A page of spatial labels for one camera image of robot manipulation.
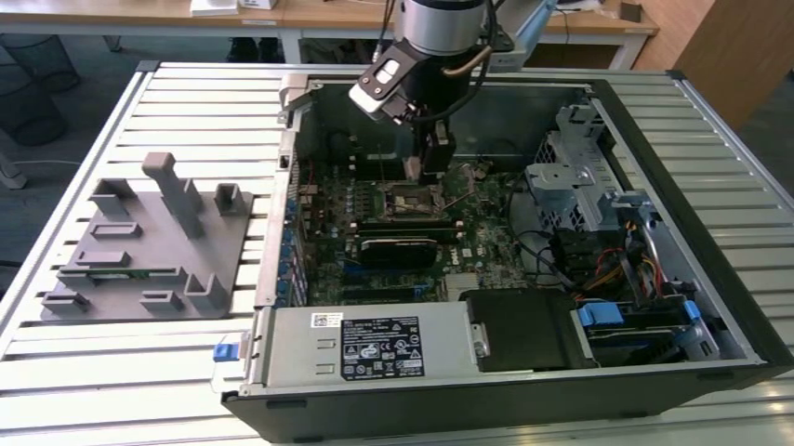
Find CPU socket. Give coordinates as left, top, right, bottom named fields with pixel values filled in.
left=381, top=181, right=450, bottom=222

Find white stand foot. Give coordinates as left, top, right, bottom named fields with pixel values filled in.
left=0, top=152, right=27, bottom=190

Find green motherboard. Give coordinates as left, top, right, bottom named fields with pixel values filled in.
left=285, top=155, right=566, bottom=310

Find silver power supply unit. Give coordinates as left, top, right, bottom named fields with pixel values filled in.
left=237, top=301, right=492, bottom=390

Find metal socket cover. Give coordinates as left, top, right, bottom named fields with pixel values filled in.
left=432, top=163, right=486, bottom=210

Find black expansion slot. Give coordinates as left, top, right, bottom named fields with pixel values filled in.
left=343, top=287, right=415, bottom=300

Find blue disk carrier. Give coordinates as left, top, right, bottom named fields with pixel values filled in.
left=574, top=300, right=626, bottom=335

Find black graphics card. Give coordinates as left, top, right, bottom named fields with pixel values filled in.
left=356, top=236, right=439, bottom=271

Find orange yellow wire bundle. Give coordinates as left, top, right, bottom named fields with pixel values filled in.
left=574, top=248, right=660, bottom=298

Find metal drive cage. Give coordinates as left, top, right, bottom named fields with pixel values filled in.
left=522, top=102, right=628, bottom=234

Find silver chipset heatsink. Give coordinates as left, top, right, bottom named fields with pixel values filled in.
left=443, top=272, right=486, bottom=295

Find black mesh wastebasket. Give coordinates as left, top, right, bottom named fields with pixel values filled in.
left=0, top=34, right=81, bottom=94
left=9, top=90, right=68, bottom=147

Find black PC case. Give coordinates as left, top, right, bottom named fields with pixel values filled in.
left=208, top=69, right=794, bottom=446

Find blue case latch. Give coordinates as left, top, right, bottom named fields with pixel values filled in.
left=211, top=340, right=241, bottom=364

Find wooden desk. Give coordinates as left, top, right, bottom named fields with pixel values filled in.
left=0, top=0, right=662, bottom=64

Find grey parts rack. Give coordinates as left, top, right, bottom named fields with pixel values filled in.
left=37, top=151, right=256, bottom=322

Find blue plastic clip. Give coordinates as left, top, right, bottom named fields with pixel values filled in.
left=679, top=299, right=704, bottom=329

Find wooden cabinet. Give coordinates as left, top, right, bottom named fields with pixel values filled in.
left=631, top=0, right=794, bottom=131

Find green RAM stick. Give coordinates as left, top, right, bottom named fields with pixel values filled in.
left=85, top=267, right=179, bottom=282

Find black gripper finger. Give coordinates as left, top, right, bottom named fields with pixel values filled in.
left=418, top=119, right=454, bottom=186
left=404, top=121, right=428, bottom=181

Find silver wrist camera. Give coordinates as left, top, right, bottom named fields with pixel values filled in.
left=347, top=46, right=418, bottom=118

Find black cable hose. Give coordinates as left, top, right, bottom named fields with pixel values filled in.
left=440, top=0, right=502, bottom=79

